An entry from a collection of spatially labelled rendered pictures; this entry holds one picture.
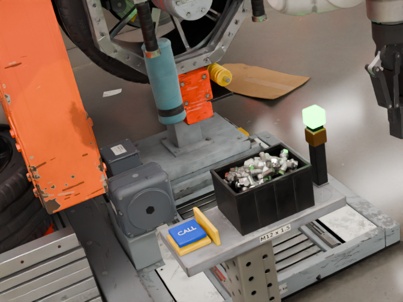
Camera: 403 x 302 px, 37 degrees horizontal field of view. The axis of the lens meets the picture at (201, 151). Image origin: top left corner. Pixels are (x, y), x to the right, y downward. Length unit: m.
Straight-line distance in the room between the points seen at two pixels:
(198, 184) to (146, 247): 0.38
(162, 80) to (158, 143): 0.57
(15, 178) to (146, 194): 0.37
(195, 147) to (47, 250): 0.79
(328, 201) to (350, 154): 1.05
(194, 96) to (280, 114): 0.94
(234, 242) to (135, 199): 0.46
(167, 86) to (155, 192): 0.32
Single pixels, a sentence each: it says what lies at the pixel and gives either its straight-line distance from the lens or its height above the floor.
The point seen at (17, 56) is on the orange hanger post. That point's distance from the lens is 1.36.
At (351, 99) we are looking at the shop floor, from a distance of 2.94.
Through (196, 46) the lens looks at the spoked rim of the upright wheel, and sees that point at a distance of 2.06.
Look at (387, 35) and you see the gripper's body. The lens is 1.09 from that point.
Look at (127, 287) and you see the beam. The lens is 1.84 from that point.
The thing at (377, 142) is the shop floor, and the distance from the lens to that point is 2.57.
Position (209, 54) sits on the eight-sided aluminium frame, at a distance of 1.99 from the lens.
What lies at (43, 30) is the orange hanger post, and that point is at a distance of 1.36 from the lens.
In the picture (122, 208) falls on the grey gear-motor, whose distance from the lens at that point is 1.77.
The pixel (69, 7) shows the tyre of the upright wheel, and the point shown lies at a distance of 1.89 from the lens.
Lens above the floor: 1.31
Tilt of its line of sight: 29 degrees down
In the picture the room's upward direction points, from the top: 12 degrees counter-clockwise
